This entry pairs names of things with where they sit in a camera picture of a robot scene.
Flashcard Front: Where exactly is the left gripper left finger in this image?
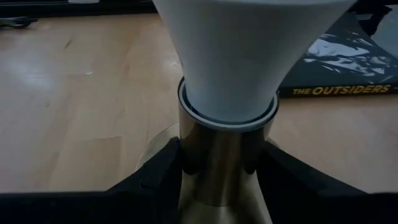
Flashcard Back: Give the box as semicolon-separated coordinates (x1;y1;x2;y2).
0;136;183;224

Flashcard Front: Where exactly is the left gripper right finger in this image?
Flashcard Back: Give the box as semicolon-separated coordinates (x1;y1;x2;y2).
256;141;398;224

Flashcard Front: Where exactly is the brass lamp base with socket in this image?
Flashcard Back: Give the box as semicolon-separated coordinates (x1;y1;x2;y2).
135;77;280;224

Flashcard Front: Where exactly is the white lightbulb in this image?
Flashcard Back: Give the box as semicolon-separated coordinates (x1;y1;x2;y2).
152;0;358;123

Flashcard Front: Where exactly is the black Outsiders paperback book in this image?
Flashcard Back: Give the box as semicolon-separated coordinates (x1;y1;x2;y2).
277;12;398;99

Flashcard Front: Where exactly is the black aluminium table frame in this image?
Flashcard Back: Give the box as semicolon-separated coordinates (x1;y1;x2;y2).
0;0;158;18

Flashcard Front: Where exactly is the small black bracket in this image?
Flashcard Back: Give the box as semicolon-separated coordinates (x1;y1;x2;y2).
0;17;38;29

